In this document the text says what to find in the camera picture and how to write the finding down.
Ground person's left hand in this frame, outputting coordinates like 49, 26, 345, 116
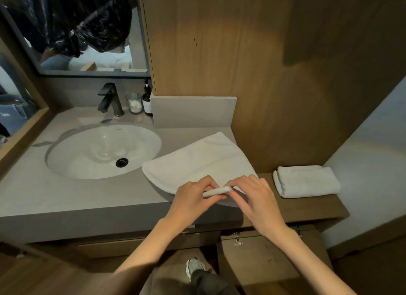
162, 175, 228, 232

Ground person's right hand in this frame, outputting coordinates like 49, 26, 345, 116
224, 174, 290, 239

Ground white towel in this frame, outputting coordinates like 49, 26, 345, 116
272, 165, 342, 199
141, 131, 258, 208

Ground wooden cabinet flap door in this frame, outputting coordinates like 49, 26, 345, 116
217, 229, 334, 295

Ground person's left forearm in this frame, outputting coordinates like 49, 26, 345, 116
113, 218, 188, 295

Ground person's white shoe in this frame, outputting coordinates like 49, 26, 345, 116
185, 257, 207, 283

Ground person's dark trousers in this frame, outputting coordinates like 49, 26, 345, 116
188, 268, 242, 295

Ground wooden vanity base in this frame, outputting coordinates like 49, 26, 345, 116
25, 229, 222, 261

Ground grey stone backsplash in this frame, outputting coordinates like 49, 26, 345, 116
149, 91, 238, 129

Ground dark pump bottle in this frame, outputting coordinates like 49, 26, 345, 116
141, 78, 154, 117

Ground glass jar with cotton pads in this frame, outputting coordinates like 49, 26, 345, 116
125, 92, 144, 115

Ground white oval sink basin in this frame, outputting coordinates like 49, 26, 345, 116
45, 123, 163, 180

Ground black faucet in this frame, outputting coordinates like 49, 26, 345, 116
97, 82, 126, 117

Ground wooden back panel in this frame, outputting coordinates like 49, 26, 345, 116
138, 0, 406, 175

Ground wall mirror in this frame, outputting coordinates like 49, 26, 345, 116
0, 0, 152, 79

